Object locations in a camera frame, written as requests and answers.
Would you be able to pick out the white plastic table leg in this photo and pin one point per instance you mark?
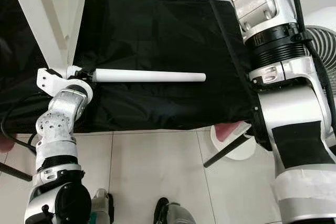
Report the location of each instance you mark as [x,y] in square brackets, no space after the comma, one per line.
[147,75]

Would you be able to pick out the white plastic table top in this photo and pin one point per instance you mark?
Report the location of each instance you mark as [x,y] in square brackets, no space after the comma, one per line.
[52,19]

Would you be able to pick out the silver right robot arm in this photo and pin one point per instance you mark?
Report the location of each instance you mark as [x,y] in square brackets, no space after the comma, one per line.
[294,119]

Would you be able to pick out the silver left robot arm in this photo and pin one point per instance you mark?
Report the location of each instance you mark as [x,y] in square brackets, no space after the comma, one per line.
[55,129]

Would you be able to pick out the black tablecloth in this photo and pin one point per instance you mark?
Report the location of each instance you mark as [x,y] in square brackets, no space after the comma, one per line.
[152,38]

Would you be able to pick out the dark pink stool seat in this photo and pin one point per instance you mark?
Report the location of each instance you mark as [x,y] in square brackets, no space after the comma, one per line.
[6,143]

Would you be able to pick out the robot left leg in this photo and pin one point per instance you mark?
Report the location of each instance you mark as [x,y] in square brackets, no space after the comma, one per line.
[104,208]

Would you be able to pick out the robot leg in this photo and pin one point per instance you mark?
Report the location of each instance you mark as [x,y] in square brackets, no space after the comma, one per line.
[104,208]
[176,213]

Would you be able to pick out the robot right leg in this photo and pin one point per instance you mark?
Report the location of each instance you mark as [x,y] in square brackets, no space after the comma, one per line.
[176,213]

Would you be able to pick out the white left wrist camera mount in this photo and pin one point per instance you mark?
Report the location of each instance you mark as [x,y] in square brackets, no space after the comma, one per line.
[52,80]

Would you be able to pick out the black table frame leg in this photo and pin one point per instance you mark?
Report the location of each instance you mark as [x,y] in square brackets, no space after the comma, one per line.
[14,171]
[226,151]

